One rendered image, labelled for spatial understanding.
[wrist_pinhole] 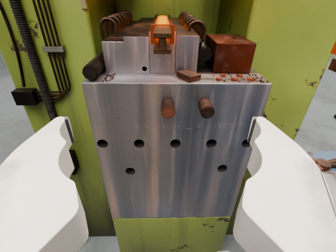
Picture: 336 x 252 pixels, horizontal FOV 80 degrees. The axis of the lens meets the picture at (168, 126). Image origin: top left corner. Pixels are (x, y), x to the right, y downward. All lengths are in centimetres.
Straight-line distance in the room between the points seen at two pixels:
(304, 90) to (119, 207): 67
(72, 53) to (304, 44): 64
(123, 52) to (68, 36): 22
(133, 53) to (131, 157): 24
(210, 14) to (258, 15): 34
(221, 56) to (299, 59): 30
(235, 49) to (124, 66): 24
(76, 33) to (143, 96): 29
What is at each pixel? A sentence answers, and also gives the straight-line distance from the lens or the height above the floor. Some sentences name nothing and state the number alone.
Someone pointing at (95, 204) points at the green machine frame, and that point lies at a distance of 103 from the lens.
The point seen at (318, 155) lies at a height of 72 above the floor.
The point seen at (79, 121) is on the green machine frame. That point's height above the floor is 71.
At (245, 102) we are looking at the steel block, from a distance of 46.
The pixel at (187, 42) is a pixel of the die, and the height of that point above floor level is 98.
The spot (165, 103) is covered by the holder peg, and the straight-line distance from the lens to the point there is 40.
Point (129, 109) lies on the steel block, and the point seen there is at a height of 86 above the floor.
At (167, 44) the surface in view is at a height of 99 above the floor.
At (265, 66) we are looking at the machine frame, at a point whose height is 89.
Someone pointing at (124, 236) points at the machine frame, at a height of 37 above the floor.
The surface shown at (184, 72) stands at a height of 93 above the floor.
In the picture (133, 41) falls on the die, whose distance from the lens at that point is 45.
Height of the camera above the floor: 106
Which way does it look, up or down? 33 degrees down
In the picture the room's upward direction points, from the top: 1 degrees clockwise
